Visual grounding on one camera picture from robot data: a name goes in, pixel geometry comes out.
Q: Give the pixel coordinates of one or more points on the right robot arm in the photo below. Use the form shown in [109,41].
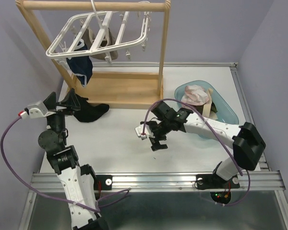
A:
[243,143]

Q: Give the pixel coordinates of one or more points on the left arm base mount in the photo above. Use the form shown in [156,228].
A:
[102,182]

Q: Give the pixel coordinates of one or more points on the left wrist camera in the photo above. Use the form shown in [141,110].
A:
[38,110]

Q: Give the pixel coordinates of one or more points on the dark green underwear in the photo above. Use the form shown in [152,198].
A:
[208,109]

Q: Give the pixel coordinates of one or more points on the teal plastic basin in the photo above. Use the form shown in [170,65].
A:
[224,112]

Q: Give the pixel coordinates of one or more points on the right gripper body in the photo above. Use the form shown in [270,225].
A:
[160,130]

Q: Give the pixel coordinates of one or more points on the wooden clothes rack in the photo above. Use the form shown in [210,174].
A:
[135,90]

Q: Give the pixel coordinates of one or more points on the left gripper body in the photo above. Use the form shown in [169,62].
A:
[61,112]

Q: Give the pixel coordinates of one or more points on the light pink underwear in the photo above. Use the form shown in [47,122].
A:
[195,95]

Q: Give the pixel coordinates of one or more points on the navy underwear white trim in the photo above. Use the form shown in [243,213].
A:
[82,68]

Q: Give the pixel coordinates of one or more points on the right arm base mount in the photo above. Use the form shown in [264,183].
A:
[212,181]

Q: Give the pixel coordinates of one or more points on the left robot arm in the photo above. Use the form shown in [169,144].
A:
[77,181]

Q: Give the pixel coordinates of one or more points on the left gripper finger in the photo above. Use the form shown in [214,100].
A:
[50,102]
[71,102]

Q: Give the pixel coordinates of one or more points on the black underwear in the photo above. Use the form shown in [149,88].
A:
[89,113]

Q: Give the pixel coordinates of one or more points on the white plastic clip hanger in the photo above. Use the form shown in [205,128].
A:
[67,42]

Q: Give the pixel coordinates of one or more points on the aluminium mounting rail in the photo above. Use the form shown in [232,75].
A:
[184,182]

